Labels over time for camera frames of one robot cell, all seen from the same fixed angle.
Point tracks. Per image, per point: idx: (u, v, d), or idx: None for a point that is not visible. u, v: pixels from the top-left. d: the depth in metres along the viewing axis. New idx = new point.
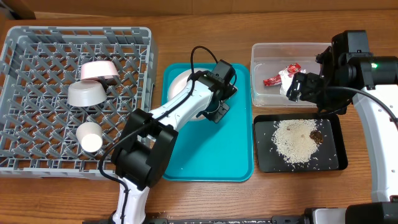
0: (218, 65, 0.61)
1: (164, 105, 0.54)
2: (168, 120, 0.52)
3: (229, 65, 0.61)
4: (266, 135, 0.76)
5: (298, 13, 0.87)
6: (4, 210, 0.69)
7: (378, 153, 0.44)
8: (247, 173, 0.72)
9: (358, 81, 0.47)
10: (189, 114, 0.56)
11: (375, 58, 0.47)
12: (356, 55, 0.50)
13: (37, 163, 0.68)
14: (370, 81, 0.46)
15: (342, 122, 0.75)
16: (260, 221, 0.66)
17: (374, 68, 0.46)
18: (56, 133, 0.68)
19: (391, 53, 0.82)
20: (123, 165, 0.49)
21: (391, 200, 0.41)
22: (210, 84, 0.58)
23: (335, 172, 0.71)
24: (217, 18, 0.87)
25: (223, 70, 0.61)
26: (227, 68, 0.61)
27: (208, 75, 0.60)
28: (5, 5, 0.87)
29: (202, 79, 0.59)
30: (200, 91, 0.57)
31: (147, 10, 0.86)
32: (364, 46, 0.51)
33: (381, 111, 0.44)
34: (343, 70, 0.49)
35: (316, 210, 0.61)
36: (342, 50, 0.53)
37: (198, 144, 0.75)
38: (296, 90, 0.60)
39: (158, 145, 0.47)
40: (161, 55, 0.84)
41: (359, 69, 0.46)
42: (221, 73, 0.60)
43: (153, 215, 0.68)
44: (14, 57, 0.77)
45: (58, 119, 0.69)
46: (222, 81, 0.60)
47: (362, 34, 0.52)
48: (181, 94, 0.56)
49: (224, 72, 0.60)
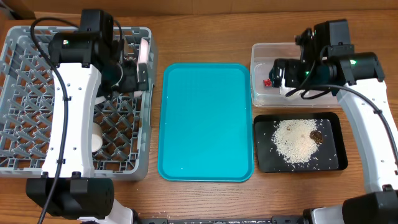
0: (86, 18, 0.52)
1: (52, 146, 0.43)
2: (68, 162, 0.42)
3: (98, 10, 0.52)
4: (266, 135, 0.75)
5: (298, 13, 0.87)
6: (4, 210, 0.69)
7: (365, 144, 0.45)
8: (247, 173, 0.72)
9: (339, 78, 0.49)
10: (86, 108, 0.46)
11: (354, 55, 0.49)
12: (337, 48, 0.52)
13: (37, 163, 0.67)
14: (351, 78, 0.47)
15: (342, 122, 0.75)
16: (260, 221, 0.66)
17: (353, 65, 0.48)
18: (39, 133, 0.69)
19: (391, 53, 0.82)
20: (72, 218, 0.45)
21: (384, 189, 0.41)
22: (81, 46, 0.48)
23: (335, 172, 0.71)
24: (217, 19, 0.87)
25: (96, 20, 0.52)
26: (97, 14, 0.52)
27: (69, 40, 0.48)
28: (5, 5, 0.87)
29: (67, 48, 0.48)
30: (74, 76, 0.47)
31: (147, 10, 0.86)
32: (346, 39, 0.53)
33: (364, 104, 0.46)
34: (323, 70, 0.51)
35: (314, 210, 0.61)
36: (324, 41, 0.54)
37: (196, 142, 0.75)
38: (278, 77, 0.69)
39: (80, 199, 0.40)
40: (161, 56, 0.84)
41: (339, 67, 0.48)
42: (94, 25, 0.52)
43: (153, 215, 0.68)
44: (14, 57, 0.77)
45: (43, 119, 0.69)
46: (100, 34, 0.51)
47: (344, 26, 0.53)
48: (58, 106, 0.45)
49: (97, 21, 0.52)
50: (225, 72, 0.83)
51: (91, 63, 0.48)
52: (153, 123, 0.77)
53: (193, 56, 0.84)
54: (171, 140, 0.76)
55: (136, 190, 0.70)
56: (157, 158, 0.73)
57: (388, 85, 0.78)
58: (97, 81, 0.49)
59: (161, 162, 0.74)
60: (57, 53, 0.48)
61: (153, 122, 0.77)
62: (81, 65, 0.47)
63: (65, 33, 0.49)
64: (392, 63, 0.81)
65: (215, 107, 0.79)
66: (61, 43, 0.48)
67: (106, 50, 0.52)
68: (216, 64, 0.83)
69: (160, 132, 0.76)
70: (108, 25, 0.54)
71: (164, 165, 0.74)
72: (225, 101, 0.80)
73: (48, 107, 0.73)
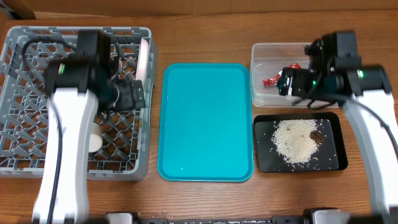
0: (81, 41, 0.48)
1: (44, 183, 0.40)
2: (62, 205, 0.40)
3: (96, 32, 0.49)
4: (266, 135, 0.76)
5: (298, 13, 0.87)
6: (5, 210, 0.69)
7: (372, 162, 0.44)
8: (247, 173, 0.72)
9: (346, 90, 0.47)
10: (82, 135, 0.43)
11: (363, 67, 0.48)
12: (346, 58, 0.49)
13: (37, 163, 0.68)
14: (358, 89, 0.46)
15: (343, 122, 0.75)
16: (261, 221, 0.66)
17: (360, 77, 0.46)
18: (39, 133, 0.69)
19: (391, 53, 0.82)
20: None
21: (390, 211, 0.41)
22: (76, 74, 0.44)
23: (335, 172, 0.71)
24: (217, 19, 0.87)
25: (91, 44, 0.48)
26: (94, 36, 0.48)
27: (64, 65, 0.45)
28: (5, 5, 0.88)
29: (62, 76, 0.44)
30: (69, 106, 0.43)
31: (147, 10, 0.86)
32: (352, 50, 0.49)
33: (371, 117, 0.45)
34: (331, 82, 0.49)
35: (316, 211, 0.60)
36: (333, 51, 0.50)
37: (196, 143, 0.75)
38: (286, 85, 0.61)
39: None
40: (161, 56, 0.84)
41: (346, 78, 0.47)
42: (89, 48, 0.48)
43: (153, 215, 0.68)
44: (14, 57, 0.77)
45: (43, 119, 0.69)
46: (96, 58, 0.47)
47: (352, 37, 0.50)
48: (51, 138, 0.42)
49: (94, 44, 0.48)
50: (226, 72, 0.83)
51: (88, 90, 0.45)
52: (153, 123, 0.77)
53: (194, 56, 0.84)
54: (171, 141, 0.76)
55: (136, 190, 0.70)
56: (157, 158, 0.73)
57: None
58: (94, 108, 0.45)
59: (161, 162, 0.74)
60: (51, 81, 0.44)
61: (153, 122, 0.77)
62: (77, 94, 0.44)
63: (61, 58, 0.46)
64: (392, 63, 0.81)
65: (215, 108, 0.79)
66: (56, 70, 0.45)
67: (102, 75, 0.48)
68: (216, 64, 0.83)
69: (160, 132, 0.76)
70: (105, 46, 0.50)
71: (164, 165, 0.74)
72: (225, 101, 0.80)
73: None
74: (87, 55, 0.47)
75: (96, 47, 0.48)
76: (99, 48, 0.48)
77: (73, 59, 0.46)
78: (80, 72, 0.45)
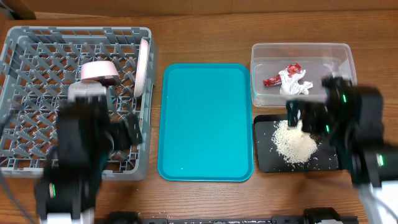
0: (63, 133, 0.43)
1: None
2: None
3: (76, 121, 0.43)
4: (266, 135, 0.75)
5: (298, 13, 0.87)
6: (5, 210, 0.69)
7: None
8: (247, 173, 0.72)
9: (362, 177, 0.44)
10: None
11: (382, 148, 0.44)
12: (366, 129, 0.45)
13: (37, 163, 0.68)
14: (377, 182, 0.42)
15: None
16: (260, 221, 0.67)
17: (381, 164, 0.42)
18: (40, 133, 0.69)
19: (391, 53, 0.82)
20: None
21: None
22: (68, 189, 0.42)
23: (335, 172, 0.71)
24: (217, 19, 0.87)
25: (75, 134, 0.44)
26: (76, 127, 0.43)
27: (53, 185, 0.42)
28: (5, 5, 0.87)
29: (53, 200, 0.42)
30: (62, 215, 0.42)
31: (147, 10, 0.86)
32: (376, 118, 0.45)
33: (388, 214, 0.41)
34: (347, 157, 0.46)
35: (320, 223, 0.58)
36: (352, 117, 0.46)
37: (197, 144, 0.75)
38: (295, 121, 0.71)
39: None
40: (161, 56, 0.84)
41: (364, 163, 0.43)
42: (74, 141, 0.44)
43: (153, 215, 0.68)
44: (14, 57, 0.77)
45: (43, 119, 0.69)
46: (84, 154, 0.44)
47: (377, 105, 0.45)
48: None
49: (78, 138, 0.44)
50: (225, 72, 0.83)
51: (83, 208, 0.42)
52: (153, 123, 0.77)
53: (193, 56, 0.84)
54: (171, 141, 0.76)
55: (137, 190, 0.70)
56: (157, 158, 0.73)
57: (388, 85, 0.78)
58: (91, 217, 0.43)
59: (161, 162, 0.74)
60: (43, 199, 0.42)
61: (153, 122, 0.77)
62: (70, 216, 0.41)
63: (51, 173, 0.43)
64: (392, 63, 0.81)
65: (215, 109, 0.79)
66: (45, 186, 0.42)
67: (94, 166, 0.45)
68: (216, 64, 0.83)
69: (160, 132, 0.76)
70: (90, 124, 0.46)
71: (164, 165, 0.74)
72: (225, 102, 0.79)
73: (47, 107, 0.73)
74: (75, 154, 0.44)
75: (82, 137, 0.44)
76: (84, 138, 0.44)
77: (63, 159, 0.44)
78: (72, 185, 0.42)
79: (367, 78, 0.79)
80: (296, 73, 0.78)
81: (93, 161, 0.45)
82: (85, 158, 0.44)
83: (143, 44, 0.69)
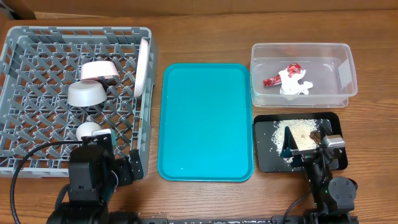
0: (73, 175, 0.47)
1: None
2: None
3: (87, 163, 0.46)
4: (266, 135, 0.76)
5: (298, 13, 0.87)
6: (4, 210, 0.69)
7: None
8: (247, 173, 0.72)
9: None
10: None
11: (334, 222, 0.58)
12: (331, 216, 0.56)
13: (37, 163, 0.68)
14: None
15: (343, 122, 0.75)
16: (260, 221, 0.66)
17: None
18: (40, 133, 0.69)
19: (392, 54, 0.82)
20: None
21: None
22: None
23: (335, 172, 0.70)
24: (217, 19, 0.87)
25: (84, 173, 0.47)
26: (86, 168, 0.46)
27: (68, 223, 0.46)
28: (5, 5, 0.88)
29: None
30: None
31: (147, 10, 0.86)
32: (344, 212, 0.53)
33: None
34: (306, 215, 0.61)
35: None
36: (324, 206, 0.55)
37: (197, 145, 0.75)
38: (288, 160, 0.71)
39: None
40: (161, 56, 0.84)
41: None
42: (84, 182, 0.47)
43: (153, 215, 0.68)
44: (14, 57, 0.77)
45: (43, 119, 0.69)
46: (94, 192, 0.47)
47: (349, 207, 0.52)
48: None
49: (86, 178, 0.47)
50: (226, 71, 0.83)
51: None
52: (153, 123, 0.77)
53: (193, 56, 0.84)
54: (171, 142, 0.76)
55: (137, 190, 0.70)
56: (157, 157, 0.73)
57: (388, 85, 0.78)
58: None
59: (161, 162, 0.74)
60: None
61: (153, 122, 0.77)
62: None
63: (66, 210, 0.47)
64: (392, 63, 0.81)
65: (216, 109, 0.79)
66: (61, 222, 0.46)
67: (102, 200, 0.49)
68: (216, 64, 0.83)
69: (160, 132, 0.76)
70: (97, 162, 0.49)
71: (165, 165, 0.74)
72: (225, 102, 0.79)
73: (47, 107, 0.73)
74: (86, 192, 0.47)
75: (91, 178, 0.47)
76: (94, 178, 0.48)
77: (74, 197, 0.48)
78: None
79: (367, 78, 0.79)
80: (296, 73, 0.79)
81: (101, 199, 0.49)
82: (94, 197, 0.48)
83: (143, 45, 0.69)
